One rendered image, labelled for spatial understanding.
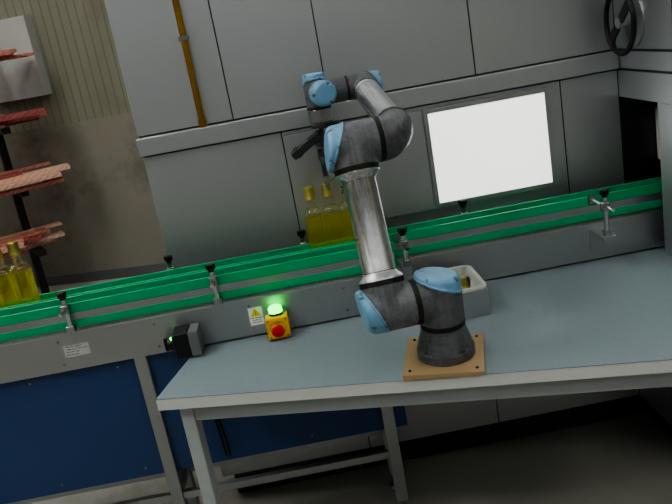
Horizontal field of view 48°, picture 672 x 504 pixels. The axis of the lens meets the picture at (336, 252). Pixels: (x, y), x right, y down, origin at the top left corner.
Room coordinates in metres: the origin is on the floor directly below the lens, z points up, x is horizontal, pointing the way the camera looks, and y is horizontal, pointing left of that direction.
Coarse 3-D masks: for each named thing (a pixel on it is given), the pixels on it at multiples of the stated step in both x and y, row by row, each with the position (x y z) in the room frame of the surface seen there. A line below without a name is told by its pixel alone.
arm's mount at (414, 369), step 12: (480, 336) 1.86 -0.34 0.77; (408, 348) 1.86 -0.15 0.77; (480, 348) 1.79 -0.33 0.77; (408, 360) 1.80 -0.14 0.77; (468, 360) 1.74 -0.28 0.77; (480, 360) 1.73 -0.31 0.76; (408, 372) 1.74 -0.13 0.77; (420, 372) 1.73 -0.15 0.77; (432, 372) 1.72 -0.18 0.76; (444, 372) 1.71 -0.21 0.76; (456, 372) 1.70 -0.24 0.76; (468, 372) 1.69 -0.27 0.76; (480, 372) 1.68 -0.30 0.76
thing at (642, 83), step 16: (640, 0) 2.36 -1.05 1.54; (656, 0) 2.26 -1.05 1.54; (656, 16) 2.26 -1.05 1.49; (656, 32) 2.27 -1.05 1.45; (624, 48) 2.50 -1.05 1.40; (640, 48) 2.38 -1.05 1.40; (656, 48) 2.27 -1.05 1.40; (624, 64) 2.50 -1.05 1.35; (640, 64) 2.38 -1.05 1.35; (656, 64) 2.28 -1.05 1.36; (624, 80) 2.50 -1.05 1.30; (640, 80) 2.39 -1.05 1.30; (656, 80) 2.28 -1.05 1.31; (624, 96) 2.51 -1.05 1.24; (640, 96) 2.40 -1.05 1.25; (656, 96) 2.29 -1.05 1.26
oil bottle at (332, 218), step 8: (328, 208) 2.35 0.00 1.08; (336, 208) 2.35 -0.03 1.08; (328, 216) 2.35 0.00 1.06; (336, 216) 2.35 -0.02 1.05; (328, 224) 2.35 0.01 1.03; (336, 224) 2.35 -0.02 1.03; (328, 232) 2.35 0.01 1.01; (336, 232) 2.35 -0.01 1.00; (328, 240) 2.35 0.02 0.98; (336, 240) 2.35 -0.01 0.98; (344, 240) 2.35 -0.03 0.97
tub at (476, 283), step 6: (456, 270) 2.26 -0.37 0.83; (462, 270) 2.26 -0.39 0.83; (468, 270) 2.24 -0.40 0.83; (474, 270) 2.20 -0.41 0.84; (468, 276) 2.25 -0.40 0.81; (474, 276) 2.17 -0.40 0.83; (474, 282) 2.17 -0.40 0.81; (480, 282) 2.10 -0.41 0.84; (468, 288) 2.05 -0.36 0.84; (474, 288) 2.05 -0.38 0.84; (480, 288) 2.05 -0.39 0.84
